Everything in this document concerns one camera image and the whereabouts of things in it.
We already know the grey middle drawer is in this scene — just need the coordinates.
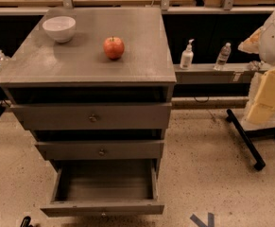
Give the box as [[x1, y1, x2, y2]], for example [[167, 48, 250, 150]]
[[36, 140, 164, 161]]

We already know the grey open bottom drawer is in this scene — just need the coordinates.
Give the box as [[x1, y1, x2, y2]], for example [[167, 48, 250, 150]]
[[41, 159, 164, 217]]

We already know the red apple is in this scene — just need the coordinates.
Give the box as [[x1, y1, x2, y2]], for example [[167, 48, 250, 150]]
[[103, 37, 125, 60]]

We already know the white ceramic bowl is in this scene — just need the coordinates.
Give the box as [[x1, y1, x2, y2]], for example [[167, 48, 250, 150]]
[[43, 16, 76, 43]]

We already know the black stand base bar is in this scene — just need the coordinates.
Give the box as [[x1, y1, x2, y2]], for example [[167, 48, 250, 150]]
[[226, 109, 266, 171]]

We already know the crumpled clear plastic wrap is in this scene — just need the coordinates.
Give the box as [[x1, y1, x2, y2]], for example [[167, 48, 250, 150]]
[[248, 61, 264, 71]]

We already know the white pump lotion bottle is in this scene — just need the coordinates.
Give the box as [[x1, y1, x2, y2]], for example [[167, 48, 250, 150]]
[[180, 39, 194, 69]]

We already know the clear plastic water bottle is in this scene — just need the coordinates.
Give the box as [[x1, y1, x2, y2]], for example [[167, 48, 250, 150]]
[[214, 43, 232, 71]]

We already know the grey drawer cabinet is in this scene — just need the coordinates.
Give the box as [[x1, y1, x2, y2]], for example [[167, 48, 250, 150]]
[[0, 6, 178, 218]]

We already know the grey top drawer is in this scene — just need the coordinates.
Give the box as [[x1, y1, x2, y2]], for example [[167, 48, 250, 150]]
[[11, 103, 171, 131]]

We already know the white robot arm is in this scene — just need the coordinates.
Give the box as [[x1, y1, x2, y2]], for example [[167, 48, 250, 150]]
[[238, 10, 275, 125]]

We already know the clear pump bottle left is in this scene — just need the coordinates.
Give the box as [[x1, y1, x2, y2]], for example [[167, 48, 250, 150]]
[[0, 49, 10, 66]]

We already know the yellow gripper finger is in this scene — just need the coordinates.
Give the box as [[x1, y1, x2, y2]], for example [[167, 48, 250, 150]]
[[245, 67, 275, 125], [238, 28, 261, 54]]

